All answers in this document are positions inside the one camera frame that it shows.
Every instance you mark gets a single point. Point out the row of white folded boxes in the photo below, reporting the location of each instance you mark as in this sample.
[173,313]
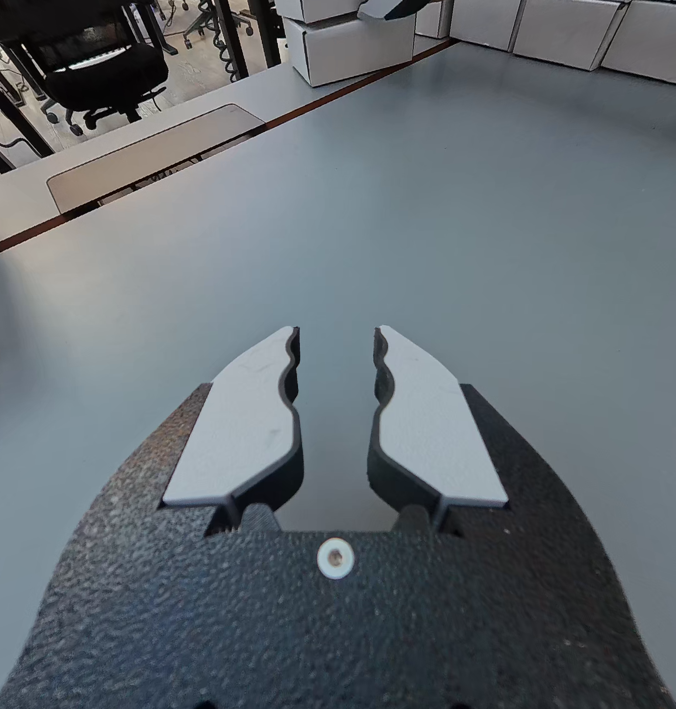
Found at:
[360,52]

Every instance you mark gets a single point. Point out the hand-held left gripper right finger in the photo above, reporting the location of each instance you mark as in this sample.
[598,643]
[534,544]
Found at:
[435,437]

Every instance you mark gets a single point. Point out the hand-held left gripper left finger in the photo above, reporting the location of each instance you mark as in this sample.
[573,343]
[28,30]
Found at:
[235,437]

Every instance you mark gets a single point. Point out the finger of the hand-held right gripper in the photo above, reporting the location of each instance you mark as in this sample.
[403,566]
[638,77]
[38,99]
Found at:
[375,8]

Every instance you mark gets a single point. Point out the grey swivel chair base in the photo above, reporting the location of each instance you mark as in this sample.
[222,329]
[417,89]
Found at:
[216,22]

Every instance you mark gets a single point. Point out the black office chair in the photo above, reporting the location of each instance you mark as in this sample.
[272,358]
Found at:
[102,72]

